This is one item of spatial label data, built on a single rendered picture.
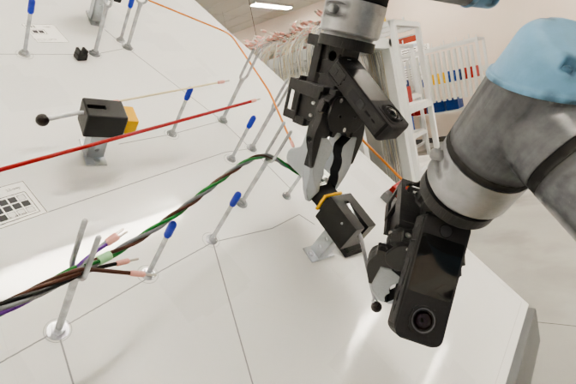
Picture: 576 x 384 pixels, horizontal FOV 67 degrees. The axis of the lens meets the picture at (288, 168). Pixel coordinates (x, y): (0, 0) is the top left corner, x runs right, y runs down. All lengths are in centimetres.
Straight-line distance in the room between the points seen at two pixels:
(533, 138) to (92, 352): 38
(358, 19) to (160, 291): 37
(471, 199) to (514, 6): 827
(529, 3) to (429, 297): 825
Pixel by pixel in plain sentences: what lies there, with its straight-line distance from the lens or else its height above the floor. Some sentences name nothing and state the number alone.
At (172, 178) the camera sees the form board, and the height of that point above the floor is 124.
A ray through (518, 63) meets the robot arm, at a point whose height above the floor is 129.
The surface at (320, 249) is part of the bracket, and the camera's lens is 59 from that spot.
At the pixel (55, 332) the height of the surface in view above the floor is 115.
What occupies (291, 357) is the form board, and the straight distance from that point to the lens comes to 50.
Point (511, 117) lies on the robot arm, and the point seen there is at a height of 126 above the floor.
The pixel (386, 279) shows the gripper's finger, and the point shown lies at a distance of 50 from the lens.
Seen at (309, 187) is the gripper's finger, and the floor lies 119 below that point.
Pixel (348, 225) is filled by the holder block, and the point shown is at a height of 114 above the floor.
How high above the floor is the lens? 130
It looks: 8 degrees down
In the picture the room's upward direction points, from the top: 12 degrees counter-clockwise
